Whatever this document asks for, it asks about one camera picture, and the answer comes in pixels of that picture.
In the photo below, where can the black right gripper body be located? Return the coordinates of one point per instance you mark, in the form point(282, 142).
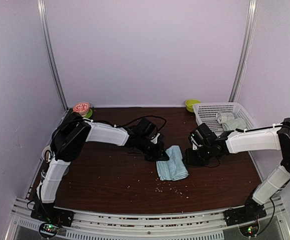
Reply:
point(199, 159)

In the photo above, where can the right aluminium corner post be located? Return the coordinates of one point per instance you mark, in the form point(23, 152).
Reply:
point(246, 47)

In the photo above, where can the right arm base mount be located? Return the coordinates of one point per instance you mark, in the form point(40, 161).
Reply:
point(246, 218)

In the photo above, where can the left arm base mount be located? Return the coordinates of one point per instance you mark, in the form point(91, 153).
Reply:
point(52, 219)

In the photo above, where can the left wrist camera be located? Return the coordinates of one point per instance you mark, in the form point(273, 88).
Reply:
point(156, 138)

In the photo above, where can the rolled towel in basket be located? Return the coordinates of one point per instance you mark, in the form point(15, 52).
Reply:
point(223, 117)

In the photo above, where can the light blue towel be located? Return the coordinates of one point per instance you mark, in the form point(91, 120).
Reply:
point(173, 169)

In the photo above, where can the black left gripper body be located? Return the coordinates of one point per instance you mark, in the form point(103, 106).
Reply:
point(150, 150)

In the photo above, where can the left aluminium corner post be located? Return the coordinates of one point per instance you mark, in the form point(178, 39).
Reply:
point(50, 53)

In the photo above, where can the beige printed mug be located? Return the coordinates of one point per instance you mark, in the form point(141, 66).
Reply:
point(47, 154)

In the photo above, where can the white perforated plastic basket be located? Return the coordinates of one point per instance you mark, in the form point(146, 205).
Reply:
point(215, 113)

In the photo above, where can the mint green panda towel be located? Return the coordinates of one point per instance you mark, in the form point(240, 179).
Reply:
point(231, 125)

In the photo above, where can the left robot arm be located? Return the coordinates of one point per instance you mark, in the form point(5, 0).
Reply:
point(69, 138)

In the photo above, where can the red patterned small bowl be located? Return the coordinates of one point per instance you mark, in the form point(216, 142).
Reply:
point(82, 108)

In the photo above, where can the green saucer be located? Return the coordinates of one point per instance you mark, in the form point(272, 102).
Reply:
point(89, 114)

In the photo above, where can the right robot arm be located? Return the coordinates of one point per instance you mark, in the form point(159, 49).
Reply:
point(207, 145)

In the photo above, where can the front aluminium rail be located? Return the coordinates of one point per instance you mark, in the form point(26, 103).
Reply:
point(202, 225)

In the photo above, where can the aluminium corner post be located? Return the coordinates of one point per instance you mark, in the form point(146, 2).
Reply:
point(246, 47)
point(50, 53)

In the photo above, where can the lime green bowl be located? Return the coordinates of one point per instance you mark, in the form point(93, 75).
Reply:
point(189, 103)

